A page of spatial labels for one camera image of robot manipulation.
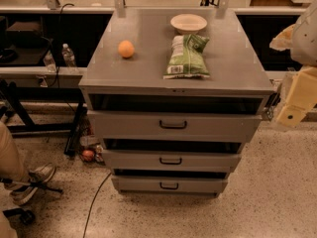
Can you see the green chip bag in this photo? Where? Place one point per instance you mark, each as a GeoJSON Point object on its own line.
{"type": "Point", "coordinates": [186, 59]}

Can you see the grey bottom drawer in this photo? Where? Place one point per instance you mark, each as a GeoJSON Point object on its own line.
{"type": "Point", "coordinates": [162, 184]}

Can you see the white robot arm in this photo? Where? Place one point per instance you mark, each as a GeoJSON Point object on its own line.
{"type": "Point", "coordinates": [301, 39]}

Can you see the black chair caster base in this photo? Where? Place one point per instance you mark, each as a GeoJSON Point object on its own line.
{"type": "Point", "coordinates": [27, 217]}

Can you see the grey drawer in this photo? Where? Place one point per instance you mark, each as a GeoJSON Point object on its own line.
{"type": "Point", "coordinates": [162, 184]}
{"type": "Point", "coordinates": [174, 126]}
{"type": "Point", "coordinates": [170, 161]}

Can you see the clear water bottle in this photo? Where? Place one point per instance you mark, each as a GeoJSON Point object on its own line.
{"type": "Point", "coordinates": [69, 57]}
{"type": "Point", "coordinates": [50, 63]}

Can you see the orange fruit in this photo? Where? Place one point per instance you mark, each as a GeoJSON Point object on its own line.
{"type": "Point", "coordinates": [126, 49]}

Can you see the grey middle drawer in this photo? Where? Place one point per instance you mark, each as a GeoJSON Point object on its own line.
{"type": "Point", "coordinates": [170, 161]}

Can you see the beige shallow bowl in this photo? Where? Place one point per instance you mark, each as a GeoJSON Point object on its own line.
{"type": "Point", "coordinates": [188, 23]}

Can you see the red can on floor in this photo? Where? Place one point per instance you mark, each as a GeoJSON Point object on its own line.
{"type": "Point", "coordinates": [88, 155]}

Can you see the grey metal drawer cabinet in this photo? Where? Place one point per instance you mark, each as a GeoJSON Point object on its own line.
{"type": "Point", "coordinates": [237, 85]}

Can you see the khaki trouser leg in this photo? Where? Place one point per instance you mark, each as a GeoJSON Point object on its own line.
{"type": "Point", "coordinates": [11, 165]}

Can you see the black table leg frame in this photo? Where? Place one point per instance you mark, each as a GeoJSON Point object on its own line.
{"type": "Point", "coordinates": [14, 95]}

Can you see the grey top drawer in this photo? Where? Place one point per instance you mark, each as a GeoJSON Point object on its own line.
{"type": "Point", "coordinates": [174, 126]}

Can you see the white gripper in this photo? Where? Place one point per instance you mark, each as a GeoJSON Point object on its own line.
{"type": "Point", "coordinates": [305, 44]}

